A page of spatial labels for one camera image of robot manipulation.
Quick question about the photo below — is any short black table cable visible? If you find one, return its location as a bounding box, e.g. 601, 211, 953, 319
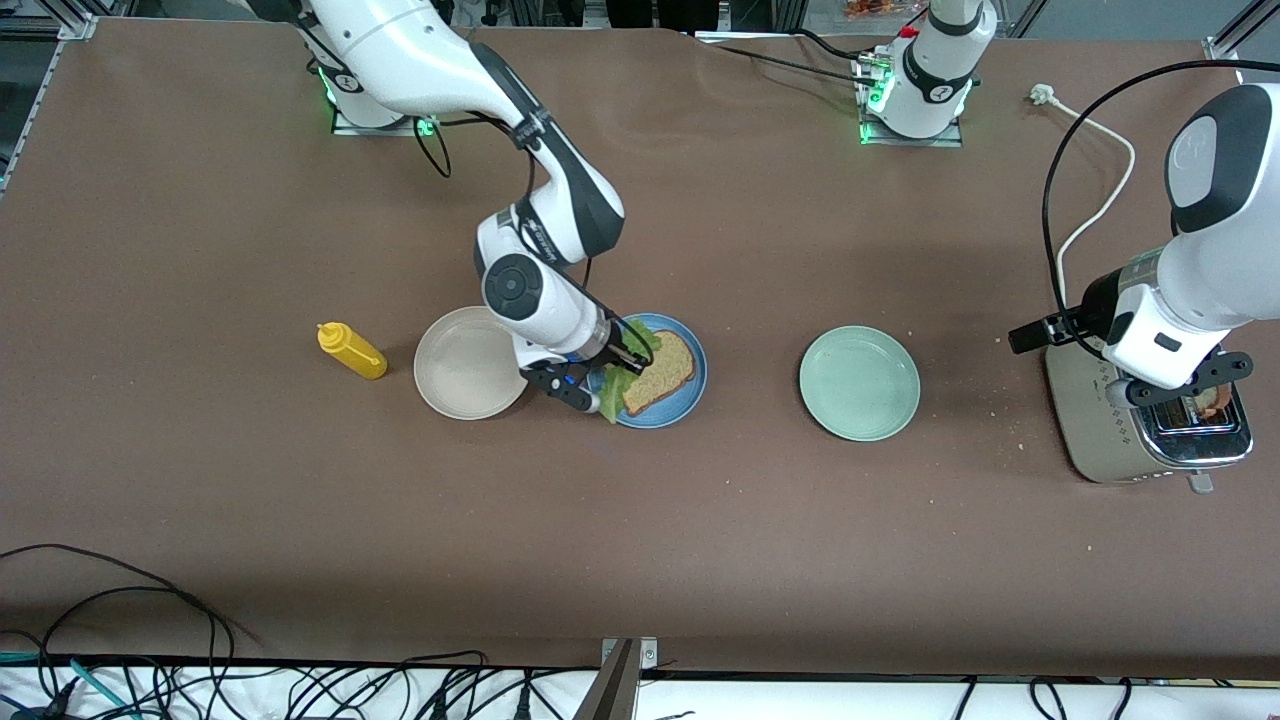
795, 28, 881, 63

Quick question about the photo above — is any long black table cable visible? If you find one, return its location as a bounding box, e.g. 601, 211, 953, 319
715, 45, 886, 86

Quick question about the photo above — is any grey metal bar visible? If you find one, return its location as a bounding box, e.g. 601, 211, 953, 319
572, 640, 641, 720

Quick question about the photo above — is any white toaster power cord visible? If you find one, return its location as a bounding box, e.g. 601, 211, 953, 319
1030, 84, 1138, 319

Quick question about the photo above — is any green lettuce leaf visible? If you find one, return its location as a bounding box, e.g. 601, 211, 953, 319
598, 318, 664, 426

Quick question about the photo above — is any blue round plate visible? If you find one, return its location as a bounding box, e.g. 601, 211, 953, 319
586, 313, 709, 430

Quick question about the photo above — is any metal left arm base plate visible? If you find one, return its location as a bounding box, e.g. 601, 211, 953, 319
858, 50, 964, 148

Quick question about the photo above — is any aluminium frame profile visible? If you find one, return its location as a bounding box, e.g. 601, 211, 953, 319
1205, 0, 1280, 67

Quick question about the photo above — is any looped black cable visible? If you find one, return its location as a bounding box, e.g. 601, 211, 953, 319
0, 545, 236, 701

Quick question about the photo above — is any teal cable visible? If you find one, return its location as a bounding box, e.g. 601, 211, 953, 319
0, 650, 136, 719

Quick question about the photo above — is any yellow squeeze bottle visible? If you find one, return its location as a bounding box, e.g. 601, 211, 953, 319
317, 322, 389, 381

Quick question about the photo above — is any beige round plate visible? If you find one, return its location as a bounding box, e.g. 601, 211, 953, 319
413, 306, 531, 421

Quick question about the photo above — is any aluminium frame rail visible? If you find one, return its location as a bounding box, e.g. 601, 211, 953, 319
0, 0, 96, 191

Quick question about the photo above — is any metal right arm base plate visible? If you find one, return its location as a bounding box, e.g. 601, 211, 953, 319
332, 100, 441, 137

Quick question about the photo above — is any beige chrome toaster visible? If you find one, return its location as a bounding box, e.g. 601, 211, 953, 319
1045, 345, 1255, 496

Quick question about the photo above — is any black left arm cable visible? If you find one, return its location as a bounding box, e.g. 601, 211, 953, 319
1040, 57, 1246, 366

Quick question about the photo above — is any mint green round plate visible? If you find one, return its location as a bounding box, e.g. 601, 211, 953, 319
798, 325, 922, 443

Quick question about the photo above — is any silver corner bracket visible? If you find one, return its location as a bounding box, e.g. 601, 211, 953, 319
602, 637, 659, 673

